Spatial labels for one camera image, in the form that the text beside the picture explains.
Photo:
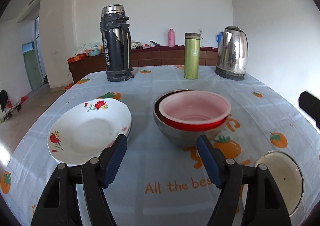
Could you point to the pink floral rim plate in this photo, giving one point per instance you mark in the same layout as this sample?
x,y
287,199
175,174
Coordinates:
x,y
128,131

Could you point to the light blue persimmon tablecloth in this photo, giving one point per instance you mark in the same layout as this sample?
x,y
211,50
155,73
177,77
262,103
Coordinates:
x,y
159,183

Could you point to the dark wooden sideboard cabinet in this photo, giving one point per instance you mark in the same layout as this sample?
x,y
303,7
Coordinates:
x,y
139,57

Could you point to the blue kettle on cabinet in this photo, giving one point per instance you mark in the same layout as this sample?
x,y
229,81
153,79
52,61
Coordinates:
x,y
218,38

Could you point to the large black thermos flask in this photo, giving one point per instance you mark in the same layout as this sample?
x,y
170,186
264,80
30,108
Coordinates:
x,y
116,40

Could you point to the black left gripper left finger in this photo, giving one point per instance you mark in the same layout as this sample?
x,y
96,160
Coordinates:
x,y
59,205

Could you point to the teal basin on cabinet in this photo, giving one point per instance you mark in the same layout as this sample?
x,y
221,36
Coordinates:
x,y
95,52

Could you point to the green thermos bottle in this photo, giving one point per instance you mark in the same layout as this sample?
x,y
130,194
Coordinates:
x,y
191,55

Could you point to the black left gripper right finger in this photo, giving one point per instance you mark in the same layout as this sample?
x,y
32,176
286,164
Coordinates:
x,y
264,202

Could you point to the stainless steel electric kettle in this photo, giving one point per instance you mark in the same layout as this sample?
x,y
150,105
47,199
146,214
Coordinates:
x,y
232,54

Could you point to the green door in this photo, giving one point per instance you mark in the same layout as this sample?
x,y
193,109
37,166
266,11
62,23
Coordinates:
x,y
32,65

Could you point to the red flower white plate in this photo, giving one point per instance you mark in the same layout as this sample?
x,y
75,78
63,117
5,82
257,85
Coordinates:
x,y
85,130

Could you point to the red pink plastic bowl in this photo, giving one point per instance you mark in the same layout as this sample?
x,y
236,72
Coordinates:
x,y
194,110

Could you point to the stainless steel bowl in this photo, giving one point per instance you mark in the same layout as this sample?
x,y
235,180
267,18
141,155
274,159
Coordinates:
x,y
179,137

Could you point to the pink thermos bottle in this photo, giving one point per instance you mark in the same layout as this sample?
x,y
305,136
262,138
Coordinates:
x,y
171,38

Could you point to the white enamel bowl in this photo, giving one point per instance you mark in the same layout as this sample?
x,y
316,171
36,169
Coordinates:
x,y
287,175

